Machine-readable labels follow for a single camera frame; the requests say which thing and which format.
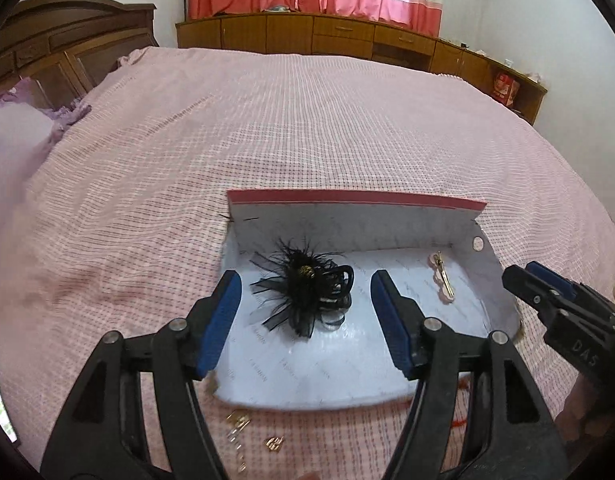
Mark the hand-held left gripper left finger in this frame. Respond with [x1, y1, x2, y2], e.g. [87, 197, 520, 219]
[40, 270, 243, 480]

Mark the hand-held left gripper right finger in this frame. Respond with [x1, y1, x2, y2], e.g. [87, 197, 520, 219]
[370, 269, 571, 480]

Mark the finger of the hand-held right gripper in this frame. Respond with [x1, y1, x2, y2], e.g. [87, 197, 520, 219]
[502, 264, 571, 329]
[526, 261, 614, 314]

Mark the black feather hair accessory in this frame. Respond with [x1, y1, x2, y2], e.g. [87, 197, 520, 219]
[250, 237, 357, 339]

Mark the red cardboard box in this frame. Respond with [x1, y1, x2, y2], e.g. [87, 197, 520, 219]
[214, 189, 523, 408]

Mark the person's right hand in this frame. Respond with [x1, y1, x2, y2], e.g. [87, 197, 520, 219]
[562, 375, 615, 441]

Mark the pink and gold hair clip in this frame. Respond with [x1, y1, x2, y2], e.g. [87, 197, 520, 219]
[428, 251, 458, 302]

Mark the red box on shelf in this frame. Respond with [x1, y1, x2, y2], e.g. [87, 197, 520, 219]
[491, 71, 521, 107]

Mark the pink plaid bed sheet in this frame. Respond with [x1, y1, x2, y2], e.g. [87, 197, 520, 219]
[0, 46, 614, 480]

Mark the purple floral pillow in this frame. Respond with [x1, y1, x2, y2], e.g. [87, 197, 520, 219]
[0, 77, 93, 241]

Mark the long wooden cabinet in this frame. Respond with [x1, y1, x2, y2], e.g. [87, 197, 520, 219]
[176, 12, 548, 127]

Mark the wooden bed headboard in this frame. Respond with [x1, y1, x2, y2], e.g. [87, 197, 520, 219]
[0, 0, 158, 111]

